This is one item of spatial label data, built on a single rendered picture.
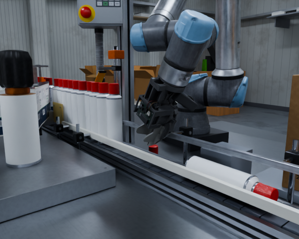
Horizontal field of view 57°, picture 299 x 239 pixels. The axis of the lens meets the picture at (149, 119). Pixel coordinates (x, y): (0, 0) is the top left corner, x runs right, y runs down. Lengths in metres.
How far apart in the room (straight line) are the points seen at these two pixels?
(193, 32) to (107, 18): 0.55
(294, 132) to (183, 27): 0.35
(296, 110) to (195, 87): 0.46
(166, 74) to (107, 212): 0.33
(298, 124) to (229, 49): 0.42
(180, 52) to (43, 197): 0.43
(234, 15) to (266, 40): 7.30
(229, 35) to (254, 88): 7.47
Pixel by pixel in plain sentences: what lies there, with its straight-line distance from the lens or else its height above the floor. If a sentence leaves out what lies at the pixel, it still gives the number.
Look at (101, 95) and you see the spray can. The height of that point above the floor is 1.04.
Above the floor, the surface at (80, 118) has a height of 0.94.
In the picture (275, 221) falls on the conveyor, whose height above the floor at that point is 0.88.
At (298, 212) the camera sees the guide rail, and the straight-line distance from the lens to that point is 0.51.
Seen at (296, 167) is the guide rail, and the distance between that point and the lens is 0.57.
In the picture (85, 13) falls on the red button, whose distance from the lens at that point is 1.05.
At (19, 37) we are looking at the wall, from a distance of 6.49.
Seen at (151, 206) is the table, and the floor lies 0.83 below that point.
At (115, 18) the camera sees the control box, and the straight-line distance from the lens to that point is 1.07.
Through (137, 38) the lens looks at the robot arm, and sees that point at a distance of 0.74.
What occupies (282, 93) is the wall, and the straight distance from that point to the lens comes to 7.97.
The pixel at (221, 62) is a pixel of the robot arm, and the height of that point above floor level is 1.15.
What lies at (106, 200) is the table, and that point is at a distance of 0.68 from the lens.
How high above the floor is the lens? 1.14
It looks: 11 degrees down
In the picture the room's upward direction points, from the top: straight up
